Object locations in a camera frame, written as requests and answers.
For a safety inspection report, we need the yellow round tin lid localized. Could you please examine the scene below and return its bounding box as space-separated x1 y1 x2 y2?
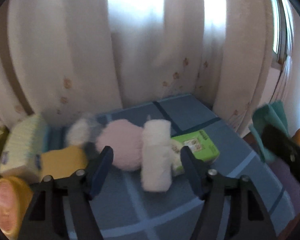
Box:
0 176 33 239

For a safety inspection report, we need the sliding window frame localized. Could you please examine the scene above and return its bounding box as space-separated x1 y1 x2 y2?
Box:
271 0 294 68

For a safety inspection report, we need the teal cloth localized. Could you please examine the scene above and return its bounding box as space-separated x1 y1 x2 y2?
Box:
248 100 289 164

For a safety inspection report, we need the yellow sponge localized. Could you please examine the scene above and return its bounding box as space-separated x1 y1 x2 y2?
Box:
40 146 88 180

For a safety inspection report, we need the white towel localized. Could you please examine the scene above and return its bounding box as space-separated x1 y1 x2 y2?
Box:
141 120 172 192

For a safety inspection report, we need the yellow patterned tissue box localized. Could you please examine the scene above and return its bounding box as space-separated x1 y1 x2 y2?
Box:
0 114 49 184

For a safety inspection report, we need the clear bag of cotton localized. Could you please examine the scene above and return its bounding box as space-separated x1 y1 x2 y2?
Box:
65 113 103 147

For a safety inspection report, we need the green tissue pack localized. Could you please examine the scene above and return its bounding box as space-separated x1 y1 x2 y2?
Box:
170 129 219 177

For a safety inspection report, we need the pink fluffy puff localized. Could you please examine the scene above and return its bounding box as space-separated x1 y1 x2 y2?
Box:
96 119 143 172

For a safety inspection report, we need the floral beige curtain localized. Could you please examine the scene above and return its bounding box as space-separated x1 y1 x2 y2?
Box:
0 0 292 134

